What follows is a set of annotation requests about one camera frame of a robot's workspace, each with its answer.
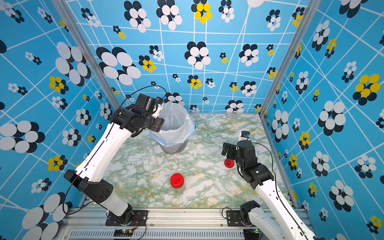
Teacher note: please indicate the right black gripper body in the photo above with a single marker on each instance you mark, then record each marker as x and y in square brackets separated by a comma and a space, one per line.
[233, 153]

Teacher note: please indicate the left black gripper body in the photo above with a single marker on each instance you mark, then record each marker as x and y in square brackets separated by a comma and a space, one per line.
[157, 123]

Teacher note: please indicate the red jar lid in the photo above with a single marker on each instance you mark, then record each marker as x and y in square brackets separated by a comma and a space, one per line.
[229, 163]

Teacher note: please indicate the red-lid jar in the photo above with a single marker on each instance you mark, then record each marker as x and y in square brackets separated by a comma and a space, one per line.
[149, 150]
[177, 182]

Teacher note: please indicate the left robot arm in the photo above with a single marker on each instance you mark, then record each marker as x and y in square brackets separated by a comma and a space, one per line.
[125, 123]

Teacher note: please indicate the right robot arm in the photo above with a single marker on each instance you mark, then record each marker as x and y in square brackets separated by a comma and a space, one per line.
[288, 225]

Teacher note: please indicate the white bin liner bag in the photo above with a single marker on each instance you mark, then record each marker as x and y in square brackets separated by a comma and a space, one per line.
[178, 125]

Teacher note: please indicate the grey trash bin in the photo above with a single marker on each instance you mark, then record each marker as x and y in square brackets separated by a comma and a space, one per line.
[175, 149]

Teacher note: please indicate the right circuit board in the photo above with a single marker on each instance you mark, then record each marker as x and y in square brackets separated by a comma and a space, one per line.
[253, 234]

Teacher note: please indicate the circuit board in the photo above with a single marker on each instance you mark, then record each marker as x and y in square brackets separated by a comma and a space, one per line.
[253, 234]
[123, 233]

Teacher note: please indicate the left circuit board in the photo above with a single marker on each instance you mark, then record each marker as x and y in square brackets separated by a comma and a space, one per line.
[123, 233]

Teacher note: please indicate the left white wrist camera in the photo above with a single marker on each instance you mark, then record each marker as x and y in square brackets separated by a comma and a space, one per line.
[157, 110]

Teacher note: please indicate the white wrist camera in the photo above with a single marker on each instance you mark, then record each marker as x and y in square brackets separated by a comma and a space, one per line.
[157, 110]
[244, 136]

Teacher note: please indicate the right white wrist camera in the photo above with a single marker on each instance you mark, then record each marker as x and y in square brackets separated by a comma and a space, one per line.
[244, 136]

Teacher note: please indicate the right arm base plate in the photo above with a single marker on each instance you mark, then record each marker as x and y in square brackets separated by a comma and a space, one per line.
[236, 219]

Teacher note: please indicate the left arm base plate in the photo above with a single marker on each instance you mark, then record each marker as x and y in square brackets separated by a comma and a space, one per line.
[138, 219]

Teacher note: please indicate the left aluminium corner post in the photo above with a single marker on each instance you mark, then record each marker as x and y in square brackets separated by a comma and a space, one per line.
[79, 37]

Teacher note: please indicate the aluminium corner post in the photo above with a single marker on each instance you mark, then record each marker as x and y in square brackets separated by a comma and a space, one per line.
[79, 37]
[288, 57]

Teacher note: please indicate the aluminium front rail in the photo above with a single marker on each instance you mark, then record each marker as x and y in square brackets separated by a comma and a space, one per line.
[162, 224]

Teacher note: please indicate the right aluminium corner post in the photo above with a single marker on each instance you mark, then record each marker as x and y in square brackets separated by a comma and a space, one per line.
[288, 57]

